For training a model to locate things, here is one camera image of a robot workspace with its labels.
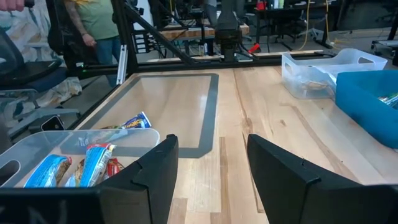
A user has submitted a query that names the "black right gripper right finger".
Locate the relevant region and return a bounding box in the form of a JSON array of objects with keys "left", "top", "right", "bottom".
[{"left": 246, "top": 133, "right": 398, "bottom": 224}]

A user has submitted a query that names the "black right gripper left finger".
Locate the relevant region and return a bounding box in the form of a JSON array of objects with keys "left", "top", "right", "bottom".
[{"left": 0, "top": 133, "right": 180, "bottom": 224}]

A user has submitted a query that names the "red chocolate chip granola bar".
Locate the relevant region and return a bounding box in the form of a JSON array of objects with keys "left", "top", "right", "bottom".
[{"left": 104, "top": 157, "right": 125, "bottom": 181}]

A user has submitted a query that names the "purple granola bar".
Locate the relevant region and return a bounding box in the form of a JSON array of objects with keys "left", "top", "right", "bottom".
[{"left": 99, "top": 111, "right": 152, "bottom": 130}]

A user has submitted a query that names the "blue plastic bin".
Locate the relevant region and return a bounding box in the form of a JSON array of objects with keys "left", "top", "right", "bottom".
[{"left": 335, "top": 70, "right": 398, "bottom": 149}]

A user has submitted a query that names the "black phone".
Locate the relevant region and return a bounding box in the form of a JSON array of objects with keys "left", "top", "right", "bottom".
[{"left": 40, "top": 114, "right": 65, "bottom": 131}]

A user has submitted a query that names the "grey bordered table mat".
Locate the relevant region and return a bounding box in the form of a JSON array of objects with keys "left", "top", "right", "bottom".
[{"left": 76, "top": 73, "right": 220, "bottom": 159}]

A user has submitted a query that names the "clear plastic bin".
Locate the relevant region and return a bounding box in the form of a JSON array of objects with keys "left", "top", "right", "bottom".
[
  {"left": 0, "top": 128, "right": 161, "bottom": 189},
  {"left": 281, "top": 48, "right": 389, "bottom": 100}
]

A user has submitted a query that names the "crumpled plastic bag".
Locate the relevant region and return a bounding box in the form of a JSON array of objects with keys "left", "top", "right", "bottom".
[{"left": 37, "top": 76, "right": 83, "bottom": 106}]

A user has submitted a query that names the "black office chair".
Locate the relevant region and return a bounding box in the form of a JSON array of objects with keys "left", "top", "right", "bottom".
[{"left": 0, "top": 26, "right": 81, "bottom": 138}]

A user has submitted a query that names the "wooden workbench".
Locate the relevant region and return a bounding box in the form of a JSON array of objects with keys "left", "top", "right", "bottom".
[{"left": 161, "top": 22, "right": 250, "bottom": 40}]

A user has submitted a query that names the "person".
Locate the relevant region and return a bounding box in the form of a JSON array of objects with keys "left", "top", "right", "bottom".
[{"left": 63, "top": 0, "right": 122, "bottom": 88}]

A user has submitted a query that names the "black desk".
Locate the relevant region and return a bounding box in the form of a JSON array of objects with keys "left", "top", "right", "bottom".
[{"left": 253, "top": 0, "right": 343, "bottom": 54}]

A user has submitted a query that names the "person's hand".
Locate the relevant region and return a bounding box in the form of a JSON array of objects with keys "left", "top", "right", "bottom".
[{"left": 0, "top": 0, "right": 26, "bottom": 12}]

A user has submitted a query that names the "silver aluminium bracket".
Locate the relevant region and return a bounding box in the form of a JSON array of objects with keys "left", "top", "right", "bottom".
[{"left": 116, "top": 44, "right": 129, "bottom": 85}]

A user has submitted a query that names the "yellow hanging cable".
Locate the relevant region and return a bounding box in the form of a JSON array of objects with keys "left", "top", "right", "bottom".
[{"left": 294, "top": 0, "right": 312, "bottom": 52}]

